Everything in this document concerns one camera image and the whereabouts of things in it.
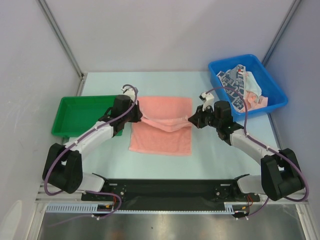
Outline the pink terry towel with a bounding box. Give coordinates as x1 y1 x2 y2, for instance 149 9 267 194
129 96 193 156

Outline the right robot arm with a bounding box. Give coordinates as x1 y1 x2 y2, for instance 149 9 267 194
188 100 307 201

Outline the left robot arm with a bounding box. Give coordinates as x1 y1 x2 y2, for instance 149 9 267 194
42 94 142 200

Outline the pale pink towel in bin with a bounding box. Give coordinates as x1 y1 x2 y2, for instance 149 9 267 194
244 91 268 111

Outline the blue white patterned towel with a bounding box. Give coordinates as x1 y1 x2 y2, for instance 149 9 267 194
216 64 247 113

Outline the white light blue towel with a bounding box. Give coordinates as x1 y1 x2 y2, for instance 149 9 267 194
245 71 262 98

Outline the green plastic tray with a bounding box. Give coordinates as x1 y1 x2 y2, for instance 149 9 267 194
51 95 116 138

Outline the blue plastic bin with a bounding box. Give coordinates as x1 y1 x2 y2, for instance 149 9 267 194
208 54 288 121

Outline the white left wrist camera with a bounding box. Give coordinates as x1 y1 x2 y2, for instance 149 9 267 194
121 84 138 101

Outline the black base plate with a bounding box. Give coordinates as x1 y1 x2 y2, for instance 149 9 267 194
81 179 260 206

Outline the white cable duct rail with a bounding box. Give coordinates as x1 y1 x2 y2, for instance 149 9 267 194
45 201 248 215

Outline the aluminium frame rail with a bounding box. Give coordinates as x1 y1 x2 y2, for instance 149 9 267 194
34 182 310 205

